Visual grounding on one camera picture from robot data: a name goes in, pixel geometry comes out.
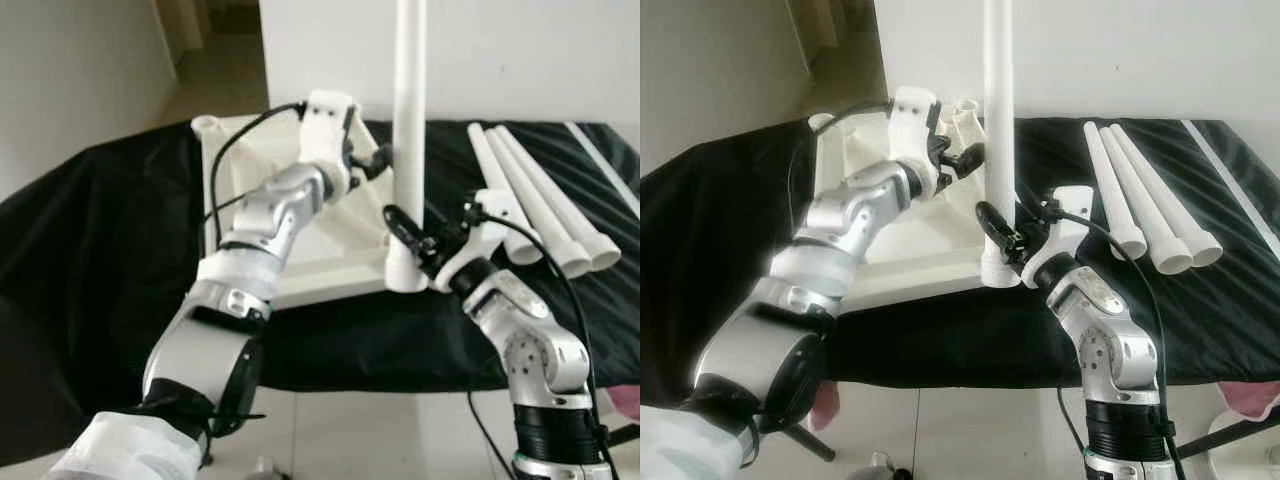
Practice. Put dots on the white plastic children table top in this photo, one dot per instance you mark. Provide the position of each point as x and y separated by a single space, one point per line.
345 255
940 265

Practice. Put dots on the black table cloth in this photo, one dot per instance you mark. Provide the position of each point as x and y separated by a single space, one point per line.
950 340
400 340

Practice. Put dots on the long white strip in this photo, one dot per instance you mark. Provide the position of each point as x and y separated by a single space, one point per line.
1230 180
605 165

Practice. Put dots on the pink cloth item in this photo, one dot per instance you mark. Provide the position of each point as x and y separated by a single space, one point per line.
625 400
1250 400
825 405

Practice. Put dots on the black stand bar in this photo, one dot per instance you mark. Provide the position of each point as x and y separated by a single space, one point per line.
620 435
1230 435
805 443

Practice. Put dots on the small grey round object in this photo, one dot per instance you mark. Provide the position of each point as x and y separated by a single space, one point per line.
886 468

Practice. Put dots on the white round stand base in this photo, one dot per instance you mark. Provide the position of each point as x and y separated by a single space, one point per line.
1250 462

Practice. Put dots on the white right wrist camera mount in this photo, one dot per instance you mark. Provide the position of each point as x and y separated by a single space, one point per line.
1060 240
470 262

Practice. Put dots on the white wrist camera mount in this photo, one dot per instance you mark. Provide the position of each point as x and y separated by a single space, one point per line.
912 130
328 130
470 262
1060 240

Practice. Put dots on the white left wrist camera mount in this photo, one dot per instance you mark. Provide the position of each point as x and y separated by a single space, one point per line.
328 130
912 130

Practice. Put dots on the beige door frame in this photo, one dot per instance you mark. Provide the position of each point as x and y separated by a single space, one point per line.
175 25
805 25

